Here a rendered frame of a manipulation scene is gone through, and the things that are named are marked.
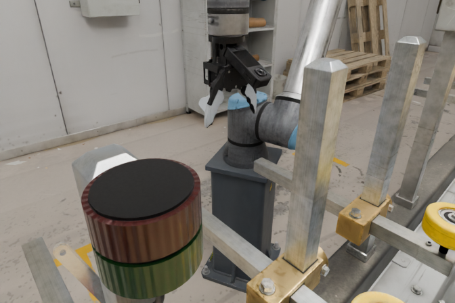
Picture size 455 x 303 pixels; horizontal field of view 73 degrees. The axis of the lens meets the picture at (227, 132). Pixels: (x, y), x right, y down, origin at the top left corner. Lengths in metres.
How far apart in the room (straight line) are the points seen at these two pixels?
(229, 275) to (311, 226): 1.16
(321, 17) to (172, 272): 1.08
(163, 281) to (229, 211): 1.15
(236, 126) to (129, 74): 2.02
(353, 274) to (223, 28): 0.57
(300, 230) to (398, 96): 0.28
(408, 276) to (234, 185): 0.64
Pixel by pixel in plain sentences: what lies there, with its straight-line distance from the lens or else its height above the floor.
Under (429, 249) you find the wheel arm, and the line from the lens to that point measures 0.64.
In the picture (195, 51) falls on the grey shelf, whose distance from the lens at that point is 3.04.
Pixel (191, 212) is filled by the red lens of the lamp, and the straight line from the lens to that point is 0.16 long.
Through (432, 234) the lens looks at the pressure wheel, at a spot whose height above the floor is 0.88.
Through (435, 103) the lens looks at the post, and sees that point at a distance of 0.85.
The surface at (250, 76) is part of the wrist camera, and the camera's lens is 0.64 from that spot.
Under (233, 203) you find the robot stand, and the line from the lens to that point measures 1.28.
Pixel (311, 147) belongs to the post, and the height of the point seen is 1.06.
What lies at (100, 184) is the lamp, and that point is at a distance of 0.17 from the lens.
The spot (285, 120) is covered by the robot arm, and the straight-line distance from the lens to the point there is 1.05.
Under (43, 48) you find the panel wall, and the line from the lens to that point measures 2.83.
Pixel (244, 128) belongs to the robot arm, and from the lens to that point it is 1.13.
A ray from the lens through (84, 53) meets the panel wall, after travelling 2.90.
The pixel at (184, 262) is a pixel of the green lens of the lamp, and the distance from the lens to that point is 0.17.
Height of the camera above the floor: 1.23
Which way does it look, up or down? 25 degrees down
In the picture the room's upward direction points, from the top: straight up
